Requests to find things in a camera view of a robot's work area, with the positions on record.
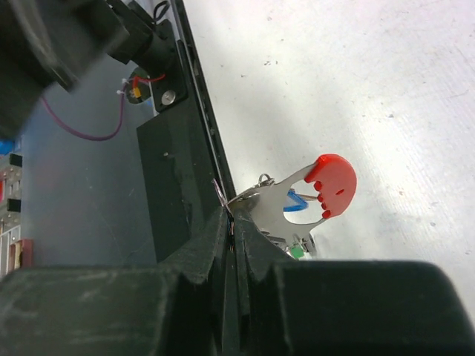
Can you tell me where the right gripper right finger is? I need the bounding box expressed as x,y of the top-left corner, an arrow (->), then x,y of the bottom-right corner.
235,211 -> 474,355

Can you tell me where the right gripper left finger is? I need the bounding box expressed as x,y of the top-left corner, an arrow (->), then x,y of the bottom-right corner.
1,208 -> 227,355

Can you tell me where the red handle spring keyring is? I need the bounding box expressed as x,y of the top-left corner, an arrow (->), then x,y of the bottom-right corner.
213,154 -> 357,254

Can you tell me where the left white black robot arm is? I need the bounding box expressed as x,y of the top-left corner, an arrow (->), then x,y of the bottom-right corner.
1,1 -> 175,139

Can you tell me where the green key tag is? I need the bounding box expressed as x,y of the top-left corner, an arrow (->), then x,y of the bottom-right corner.
289,245 -> 304,260

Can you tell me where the blue key tag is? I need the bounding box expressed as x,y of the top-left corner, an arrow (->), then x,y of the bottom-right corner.
283,189 -> 308,212

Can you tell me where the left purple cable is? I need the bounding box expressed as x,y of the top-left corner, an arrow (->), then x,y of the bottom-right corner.
40,79 -> 131,142

